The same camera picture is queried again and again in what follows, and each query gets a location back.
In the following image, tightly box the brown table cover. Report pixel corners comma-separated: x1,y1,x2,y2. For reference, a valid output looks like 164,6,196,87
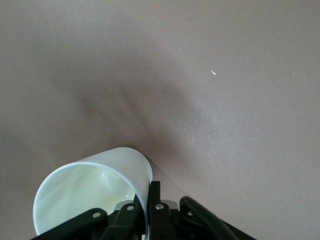
0,0,320,240

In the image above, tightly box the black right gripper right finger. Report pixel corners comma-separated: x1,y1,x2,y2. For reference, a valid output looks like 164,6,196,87
147,181,257,240

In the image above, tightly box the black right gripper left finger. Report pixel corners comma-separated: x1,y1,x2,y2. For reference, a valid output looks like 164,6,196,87
31,194,147,240

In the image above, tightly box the white plastic cup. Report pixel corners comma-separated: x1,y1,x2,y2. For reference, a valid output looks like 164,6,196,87
32,146,154,237

